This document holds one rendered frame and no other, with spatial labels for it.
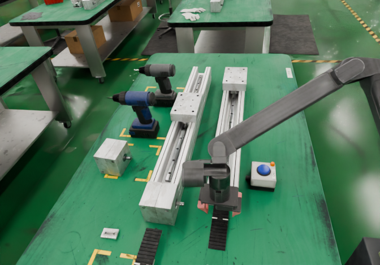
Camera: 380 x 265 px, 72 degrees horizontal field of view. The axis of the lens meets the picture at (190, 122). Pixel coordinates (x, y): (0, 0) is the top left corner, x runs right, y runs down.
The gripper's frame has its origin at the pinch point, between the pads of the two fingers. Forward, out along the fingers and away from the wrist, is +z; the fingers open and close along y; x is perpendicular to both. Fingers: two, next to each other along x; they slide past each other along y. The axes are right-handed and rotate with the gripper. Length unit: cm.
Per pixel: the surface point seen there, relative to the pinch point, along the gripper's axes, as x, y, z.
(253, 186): -13.0, -9.8, 2.6
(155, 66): -59, 36, -17
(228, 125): -39.5, 0.8, -1.1
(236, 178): -10.4, -4.0, -3.9
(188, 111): -38.7, 17.2, -8.0
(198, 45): -260, 56, 60
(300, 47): -304, -71, 81
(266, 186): -12.8, -14.2, 1.7
